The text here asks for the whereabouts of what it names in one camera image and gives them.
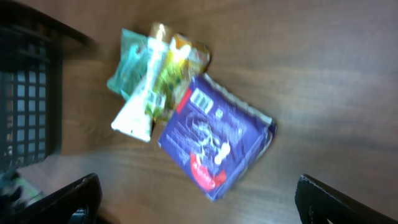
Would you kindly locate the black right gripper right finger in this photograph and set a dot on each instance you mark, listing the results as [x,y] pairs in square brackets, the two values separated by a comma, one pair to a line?
[317,202]

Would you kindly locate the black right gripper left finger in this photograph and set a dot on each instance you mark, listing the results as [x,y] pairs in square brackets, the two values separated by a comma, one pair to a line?
[77,202]

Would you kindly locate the white tube gold cap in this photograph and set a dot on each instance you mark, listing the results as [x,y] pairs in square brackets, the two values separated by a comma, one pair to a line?
[132,119]

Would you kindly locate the purple pad package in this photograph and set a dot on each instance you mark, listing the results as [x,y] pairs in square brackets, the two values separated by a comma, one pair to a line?
[215,137]

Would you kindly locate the teal snack packet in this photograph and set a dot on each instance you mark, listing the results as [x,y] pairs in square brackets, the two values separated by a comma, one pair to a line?
[132,65]

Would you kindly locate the green juice carton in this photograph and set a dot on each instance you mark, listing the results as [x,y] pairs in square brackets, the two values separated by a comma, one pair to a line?
[184,61]

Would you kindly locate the grey plastic basket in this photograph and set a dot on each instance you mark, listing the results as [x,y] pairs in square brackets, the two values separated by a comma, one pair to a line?
[33,46]

